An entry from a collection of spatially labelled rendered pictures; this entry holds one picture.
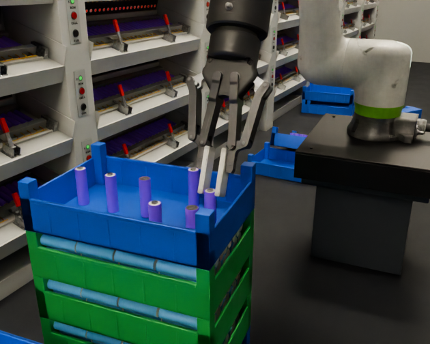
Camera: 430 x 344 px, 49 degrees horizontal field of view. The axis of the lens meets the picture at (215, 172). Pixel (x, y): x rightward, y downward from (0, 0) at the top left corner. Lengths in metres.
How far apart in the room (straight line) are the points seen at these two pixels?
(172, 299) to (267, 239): 0.86
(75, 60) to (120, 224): 0.73
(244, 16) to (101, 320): 0.49
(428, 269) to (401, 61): 0.58
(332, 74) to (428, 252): 0.62
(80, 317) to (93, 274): 0.09
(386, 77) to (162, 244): 0.82
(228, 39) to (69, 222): 0.34
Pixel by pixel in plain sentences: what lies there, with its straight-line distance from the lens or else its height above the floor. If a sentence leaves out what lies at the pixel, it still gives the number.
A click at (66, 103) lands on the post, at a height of 0.45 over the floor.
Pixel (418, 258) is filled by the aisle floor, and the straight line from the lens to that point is 1.53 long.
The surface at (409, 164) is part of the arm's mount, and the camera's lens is 1.20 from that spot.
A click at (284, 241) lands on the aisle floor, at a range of 1.51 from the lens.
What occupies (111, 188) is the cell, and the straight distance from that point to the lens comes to 0.76.
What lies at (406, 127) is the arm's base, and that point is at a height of 0.39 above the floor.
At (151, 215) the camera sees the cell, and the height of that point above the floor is 0.45.
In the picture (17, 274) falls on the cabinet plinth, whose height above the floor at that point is 0.04.
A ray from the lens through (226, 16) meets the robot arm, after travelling 0.70.
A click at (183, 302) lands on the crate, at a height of 0.34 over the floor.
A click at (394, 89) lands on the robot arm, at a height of 0.49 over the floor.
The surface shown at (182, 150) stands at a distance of 1.82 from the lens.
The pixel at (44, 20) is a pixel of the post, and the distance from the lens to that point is 1.31.
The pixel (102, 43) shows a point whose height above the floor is 0.58.
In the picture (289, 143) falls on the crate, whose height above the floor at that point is 0.11.
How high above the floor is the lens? 0.75
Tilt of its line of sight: 22 degrees down
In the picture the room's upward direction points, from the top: straight up
